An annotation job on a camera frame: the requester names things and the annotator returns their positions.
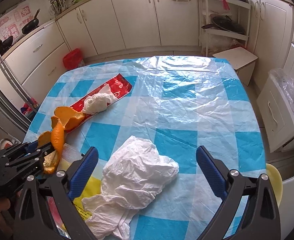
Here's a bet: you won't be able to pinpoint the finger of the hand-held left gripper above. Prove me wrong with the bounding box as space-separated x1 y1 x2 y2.
0 141 55 159
2 150 58 178

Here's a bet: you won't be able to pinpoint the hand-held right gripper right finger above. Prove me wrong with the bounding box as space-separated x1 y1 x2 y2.
196 145 281 240

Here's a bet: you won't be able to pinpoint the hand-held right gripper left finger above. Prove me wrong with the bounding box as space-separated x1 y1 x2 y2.
13 146 99 240

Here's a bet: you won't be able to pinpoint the yellow plastic bag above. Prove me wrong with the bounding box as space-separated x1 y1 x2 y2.
47 144 105 240

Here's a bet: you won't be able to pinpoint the orange peel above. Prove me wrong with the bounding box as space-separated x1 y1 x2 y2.
51 106 85 132
37 123 63 175

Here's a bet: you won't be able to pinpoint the white plastic bag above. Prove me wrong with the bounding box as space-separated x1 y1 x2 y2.
82 135 180 239

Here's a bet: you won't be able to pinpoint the red trash bin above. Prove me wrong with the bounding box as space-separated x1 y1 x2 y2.
62 49 83 69

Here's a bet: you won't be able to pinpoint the pale yellow plastic bowl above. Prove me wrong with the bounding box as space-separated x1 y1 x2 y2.
266 163 283 205

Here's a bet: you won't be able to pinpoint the white crumpled tissue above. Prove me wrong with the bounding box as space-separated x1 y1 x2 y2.
81 85 117 115

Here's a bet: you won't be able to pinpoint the blue checkered plastic tablecloth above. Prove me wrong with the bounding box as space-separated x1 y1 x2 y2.
23 56 267 240

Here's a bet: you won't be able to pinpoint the white pull-out drawer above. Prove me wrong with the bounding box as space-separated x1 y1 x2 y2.
256 69 294 153

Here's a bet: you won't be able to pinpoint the red foil wrapper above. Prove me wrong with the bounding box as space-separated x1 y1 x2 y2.
65 73 133 132

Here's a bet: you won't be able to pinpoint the black wok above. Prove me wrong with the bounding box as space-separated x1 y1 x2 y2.
0 35 14 52
21 9 41 34

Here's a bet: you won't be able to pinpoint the clear bag in drawer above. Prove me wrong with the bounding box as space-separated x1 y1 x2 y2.
268 69 294 120

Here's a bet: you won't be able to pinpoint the black frying pan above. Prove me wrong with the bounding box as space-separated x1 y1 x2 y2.
201 15 245 34

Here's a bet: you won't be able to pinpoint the white trolley rack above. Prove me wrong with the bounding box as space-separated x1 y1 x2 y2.
199 0 251 55

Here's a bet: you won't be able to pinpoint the white kitchen cabinet run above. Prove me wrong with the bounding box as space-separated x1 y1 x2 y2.
0 0 294 155

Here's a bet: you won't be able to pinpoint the red cloth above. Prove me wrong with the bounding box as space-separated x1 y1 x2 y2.
207 0 250 10

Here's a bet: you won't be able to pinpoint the grey folding metal frame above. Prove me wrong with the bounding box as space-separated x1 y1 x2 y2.
0 20 37 128

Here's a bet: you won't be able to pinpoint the pink wall stickers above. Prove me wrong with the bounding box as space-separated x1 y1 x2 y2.
0 0 33 39

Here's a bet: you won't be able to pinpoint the wall utensil rack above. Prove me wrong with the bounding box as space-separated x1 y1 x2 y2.
45 0 72 15

